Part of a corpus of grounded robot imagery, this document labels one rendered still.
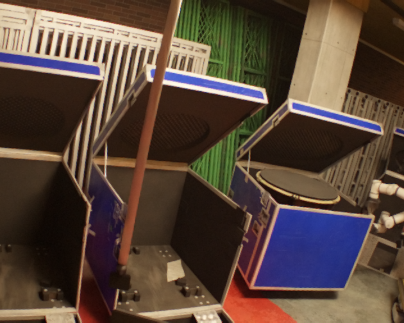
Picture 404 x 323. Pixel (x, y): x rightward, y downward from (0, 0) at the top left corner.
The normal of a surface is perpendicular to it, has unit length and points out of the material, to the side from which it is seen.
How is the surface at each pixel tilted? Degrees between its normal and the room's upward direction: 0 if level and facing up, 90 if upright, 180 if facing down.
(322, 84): 90
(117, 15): 90
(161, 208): 90
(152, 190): 90
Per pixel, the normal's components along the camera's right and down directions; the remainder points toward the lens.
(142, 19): 0.52, 0.31
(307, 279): 0.18, 0.27
